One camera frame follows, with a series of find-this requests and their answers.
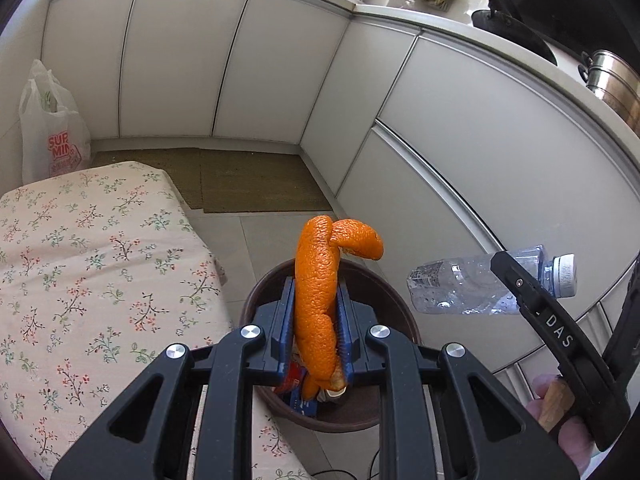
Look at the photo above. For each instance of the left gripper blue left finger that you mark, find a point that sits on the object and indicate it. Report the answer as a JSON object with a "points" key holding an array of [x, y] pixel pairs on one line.
{"points": [[282, 329]]}

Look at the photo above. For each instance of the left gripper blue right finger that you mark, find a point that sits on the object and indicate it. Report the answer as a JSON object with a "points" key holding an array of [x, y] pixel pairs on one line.
{"points": [[347, 333]]}

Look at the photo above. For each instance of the orange peel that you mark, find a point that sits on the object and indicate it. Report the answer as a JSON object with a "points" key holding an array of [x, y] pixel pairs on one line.
{"points": [[317, 259]]}

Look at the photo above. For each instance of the clear plastic water bottle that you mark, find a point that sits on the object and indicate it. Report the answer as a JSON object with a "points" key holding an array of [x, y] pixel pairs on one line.
{"points": [[466, 286]]}

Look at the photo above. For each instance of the blue toothpaste box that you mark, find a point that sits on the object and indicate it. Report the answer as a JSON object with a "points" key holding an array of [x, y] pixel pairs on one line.
{"points": [[307, 408]]}

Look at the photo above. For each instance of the person's right hand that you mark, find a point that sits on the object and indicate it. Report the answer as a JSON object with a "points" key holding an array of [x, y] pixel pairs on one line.
{"points": [[551, 408]]}

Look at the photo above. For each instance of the brown floor mat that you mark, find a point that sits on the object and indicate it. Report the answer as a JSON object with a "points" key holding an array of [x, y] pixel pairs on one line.
{"points": [[232, 181]]}

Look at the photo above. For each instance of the floral tablecloth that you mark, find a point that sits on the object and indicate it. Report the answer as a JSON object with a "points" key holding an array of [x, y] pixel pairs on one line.
{"points": [[101, 270]]}

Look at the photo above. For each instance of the white plastic shopping bag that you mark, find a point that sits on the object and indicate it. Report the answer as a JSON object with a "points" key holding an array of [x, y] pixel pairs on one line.
{"points": [[55, 138]]}

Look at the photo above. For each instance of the stainless steel pot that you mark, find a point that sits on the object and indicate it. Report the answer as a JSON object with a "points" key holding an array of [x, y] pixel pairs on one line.
{"points": [[613, 81]]}

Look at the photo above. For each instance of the black frying pan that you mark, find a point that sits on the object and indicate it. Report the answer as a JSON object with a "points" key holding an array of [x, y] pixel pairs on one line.
{"points": [[502, 19]]}

